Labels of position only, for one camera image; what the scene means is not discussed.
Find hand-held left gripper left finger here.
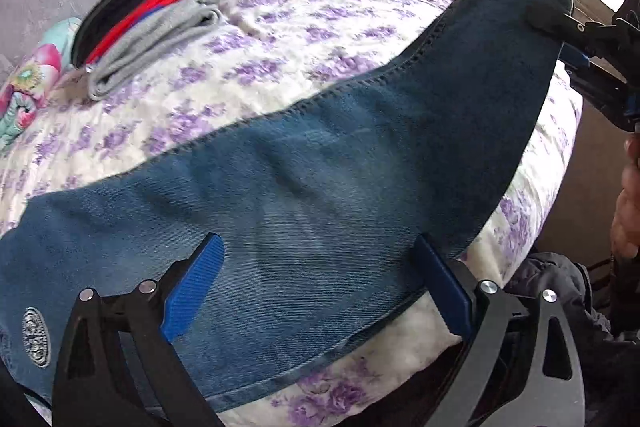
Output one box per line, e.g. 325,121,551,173
51,232,226,427

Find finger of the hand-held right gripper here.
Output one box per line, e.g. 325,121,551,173
556,43,598,75
524,3,593,42

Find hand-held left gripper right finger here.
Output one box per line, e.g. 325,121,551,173
412,234,586,427

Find blue denim jeans pants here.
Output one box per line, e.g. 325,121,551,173
0,0,576,414

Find folded grey pants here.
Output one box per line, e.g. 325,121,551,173
86,0,226,102

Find person's right hand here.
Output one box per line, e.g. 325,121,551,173
609,137,640,260

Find person's dark grey clothing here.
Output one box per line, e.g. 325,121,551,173
502,251,613,348

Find purple floral bedspread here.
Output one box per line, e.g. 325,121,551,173
0,0,586,427

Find folded floral blanket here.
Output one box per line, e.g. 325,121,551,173
0,17,84,152

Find folded red garment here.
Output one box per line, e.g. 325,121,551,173
84,0,207,64

